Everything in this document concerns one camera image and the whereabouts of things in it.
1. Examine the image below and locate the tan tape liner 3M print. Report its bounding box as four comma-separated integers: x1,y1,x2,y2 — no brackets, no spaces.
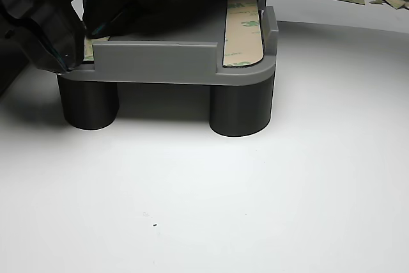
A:
83,36,111,62
221,0,265,68

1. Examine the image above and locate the grey fixture with black legs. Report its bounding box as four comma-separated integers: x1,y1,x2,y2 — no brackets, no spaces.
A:
56,0,279,138

